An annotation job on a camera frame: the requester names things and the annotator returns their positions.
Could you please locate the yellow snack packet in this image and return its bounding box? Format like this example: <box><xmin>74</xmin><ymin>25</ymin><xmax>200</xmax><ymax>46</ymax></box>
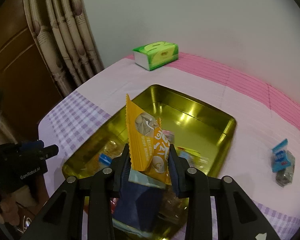
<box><xmin>125</xmin><ymin>94</ymin><xmax>174</xmax><ymax>185</ymax></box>

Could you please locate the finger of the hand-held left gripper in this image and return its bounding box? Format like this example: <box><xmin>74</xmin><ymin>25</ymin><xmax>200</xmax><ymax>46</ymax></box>
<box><xmin>37</xmin><ymin>144</ymin><xmax>59</xmax><ymax>160</ymax></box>
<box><xmin>19</xmin><ymin>141</ymin><xmax>45</xmax><ymax>153</ymax></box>

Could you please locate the person's left hand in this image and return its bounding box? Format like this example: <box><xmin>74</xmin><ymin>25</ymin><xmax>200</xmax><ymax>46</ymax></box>
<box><xmin>0</xmin><ymin>195</ymin><xmax>24</xmax><ymax>228</ymax></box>

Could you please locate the teal navy snack packet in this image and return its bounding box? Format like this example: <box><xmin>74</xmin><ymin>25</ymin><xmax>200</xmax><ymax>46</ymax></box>
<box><xmin>111</xmin><ymin>167</ymin><xmax>167</xmax><ymax>238</ymax></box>

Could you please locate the blue label candy packet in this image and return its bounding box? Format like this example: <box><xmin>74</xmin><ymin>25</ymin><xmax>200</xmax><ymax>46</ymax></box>
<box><xmin>271</xmin><ymin>138</ymin><xmax>296</xmax><ymax>187</ymax></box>

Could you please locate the brown wooden door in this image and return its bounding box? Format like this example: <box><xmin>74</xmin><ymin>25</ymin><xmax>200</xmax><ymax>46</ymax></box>
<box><xmin>0</xmin><ymin>0</ymin><xmax>65</xmax><ymax>140</ymax></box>

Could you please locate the green tissue pack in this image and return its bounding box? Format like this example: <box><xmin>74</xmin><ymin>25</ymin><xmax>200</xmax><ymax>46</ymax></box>
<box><xmin>132</xmin><ymin>41</ymin><xmax>179</xmax><ymax>71</ymax></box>

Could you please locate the small clear snack packet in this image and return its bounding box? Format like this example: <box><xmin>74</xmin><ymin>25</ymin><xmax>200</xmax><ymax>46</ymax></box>
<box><xmin>176</xmin><ymin>147</ymin><xmax>208</xmax><ymax>165</ymax></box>

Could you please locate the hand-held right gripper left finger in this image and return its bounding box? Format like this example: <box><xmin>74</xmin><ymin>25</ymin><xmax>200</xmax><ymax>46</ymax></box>
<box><xmin>20</xmin><ymin>142</ymin><xmax>133</xmax><ymax>240</ymax></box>

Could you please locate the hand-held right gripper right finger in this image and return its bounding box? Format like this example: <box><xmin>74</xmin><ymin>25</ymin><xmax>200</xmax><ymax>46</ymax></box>
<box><xmin>168</xmin><ymin>144</ymin><xmax>282</xmax><ymax>240</ymax></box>

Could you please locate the beige patterned curtain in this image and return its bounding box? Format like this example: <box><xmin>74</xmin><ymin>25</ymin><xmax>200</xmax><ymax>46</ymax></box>
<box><xmin>22</xmin><ymin>0</ymin><xmax>105</xmax><ymax>98</ymax></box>

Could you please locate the clear fried snack packet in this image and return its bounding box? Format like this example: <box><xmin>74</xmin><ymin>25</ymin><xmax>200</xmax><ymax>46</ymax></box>
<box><xmin>162</xmin><ymin>187</ymin><xmax>190</xmax><ymax>220</ymax></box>

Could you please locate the clear rice cracker packet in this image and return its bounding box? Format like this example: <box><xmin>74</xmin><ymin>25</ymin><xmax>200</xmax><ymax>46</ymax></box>
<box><xmin>90</xmin><ymin>137</ymin><xmax>125</xmax><ymax>165</ymax></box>

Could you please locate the pink purple checkered tablecloth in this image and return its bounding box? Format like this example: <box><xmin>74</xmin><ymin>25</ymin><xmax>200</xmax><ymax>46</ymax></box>
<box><xmin>37</xmin><ymin>52</ymin><xmax>300</xmax><ymax>240</ymax></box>

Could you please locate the red snack packet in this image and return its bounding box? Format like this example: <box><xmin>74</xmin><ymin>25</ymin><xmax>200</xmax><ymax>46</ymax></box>
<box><xmin>110</xmin><ymin>197</ymin><xmax>120</xmax><ymax>213</ymax></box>

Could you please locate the gold tin box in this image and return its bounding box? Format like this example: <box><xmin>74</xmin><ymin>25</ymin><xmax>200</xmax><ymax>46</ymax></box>
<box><xmin>62</xmin><ymin>84</ymin><xmax>237</xmax><ymax>240</ymax></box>

